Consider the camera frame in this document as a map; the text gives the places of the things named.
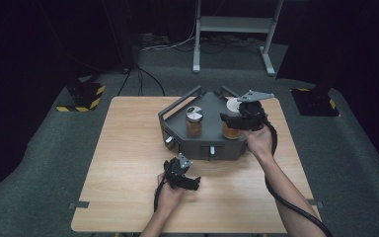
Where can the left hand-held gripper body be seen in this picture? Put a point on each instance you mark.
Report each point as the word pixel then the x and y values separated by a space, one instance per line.
pixel 175 173

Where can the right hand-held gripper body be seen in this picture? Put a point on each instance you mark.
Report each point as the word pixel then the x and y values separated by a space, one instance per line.
pixel 251 115

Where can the dark grey metal rack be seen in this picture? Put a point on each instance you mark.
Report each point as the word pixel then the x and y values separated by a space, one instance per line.
pixel 210 112

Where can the person's left hand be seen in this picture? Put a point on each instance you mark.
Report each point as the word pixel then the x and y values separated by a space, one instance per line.
pixel 168 199

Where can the person's right hand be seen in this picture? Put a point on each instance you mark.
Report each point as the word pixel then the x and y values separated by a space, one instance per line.
pixel 260 141

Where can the silver-lidded brown spice jar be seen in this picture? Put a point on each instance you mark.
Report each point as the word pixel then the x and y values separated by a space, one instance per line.
pixel 194 123

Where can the black yellow striped stand base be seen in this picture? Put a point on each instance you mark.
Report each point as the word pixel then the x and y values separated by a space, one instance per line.
pixel 316 102
pixel 84 95

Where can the white metal stand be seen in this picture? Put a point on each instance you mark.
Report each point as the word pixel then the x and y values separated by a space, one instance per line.
pixel 233 23

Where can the grey tape strip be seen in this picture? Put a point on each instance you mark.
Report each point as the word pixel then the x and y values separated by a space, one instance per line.
pixel 79 204
pixel 316 203

